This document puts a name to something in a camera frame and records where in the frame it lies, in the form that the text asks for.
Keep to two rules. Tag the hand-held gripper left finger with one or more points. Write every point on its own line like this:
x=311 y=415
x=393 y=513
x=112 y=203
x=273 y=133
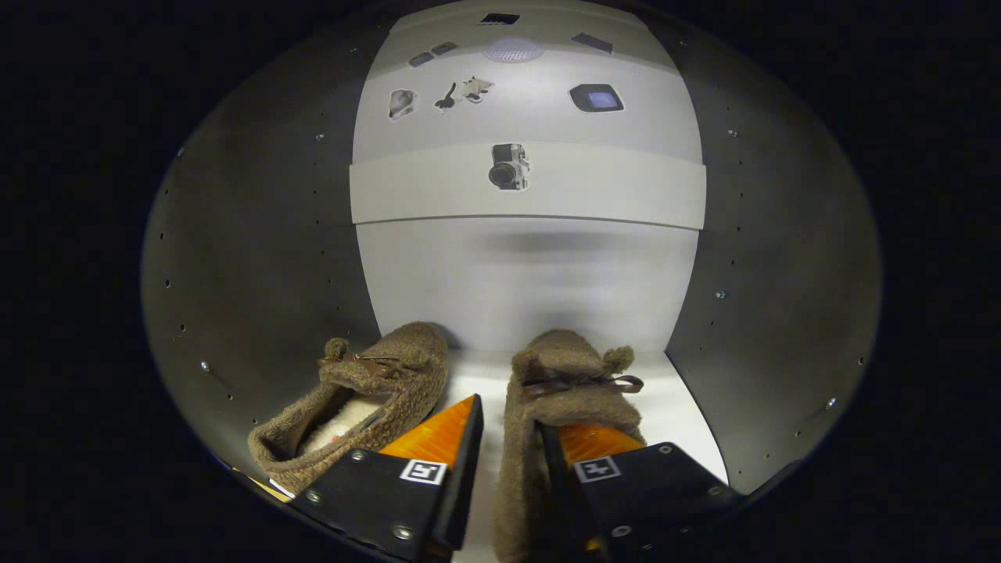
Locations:
x=461 y=485

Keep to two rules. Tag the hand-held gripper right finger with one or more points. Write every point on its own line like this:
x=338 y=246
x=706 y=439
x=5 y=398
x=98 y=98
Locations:
x=657 y=485

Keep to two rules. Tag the brown fuzzy shoe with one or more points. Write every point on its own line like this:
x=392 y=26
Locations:
x=391 y=352
x=563 y=352

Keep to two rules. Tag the dark grey shoe cabinet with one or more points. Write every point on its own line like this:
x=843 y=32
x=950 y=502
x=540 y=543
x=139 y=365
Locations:
x=258 y=234

